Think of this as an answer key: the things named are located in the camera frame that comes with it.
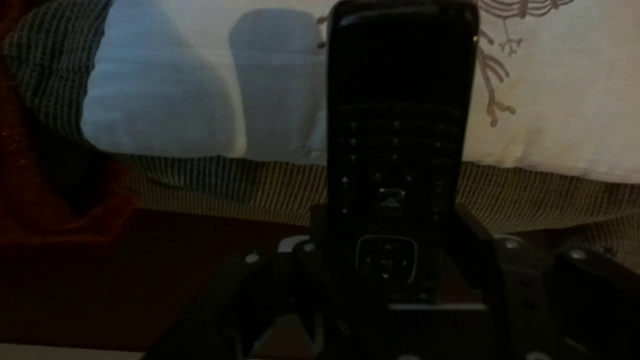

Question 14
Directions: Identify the white embroidered throw pillow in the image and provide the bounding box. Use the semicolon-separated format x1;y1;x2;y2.
80;0;640;184

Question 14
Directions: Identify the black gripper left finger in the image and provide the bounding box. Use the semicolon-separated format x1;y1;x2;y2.
141;234;332;360

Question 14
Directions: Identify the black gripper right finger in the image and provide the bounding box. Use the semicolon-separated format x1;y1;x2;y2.
457;207;640;360

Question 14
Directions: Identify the red throw blanket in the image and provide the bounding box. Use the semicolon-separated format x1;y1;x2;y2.
0;0;134;247

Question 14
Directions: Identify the black remote control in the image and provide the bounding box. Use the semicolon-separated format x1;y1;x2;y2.
326;0;479;304

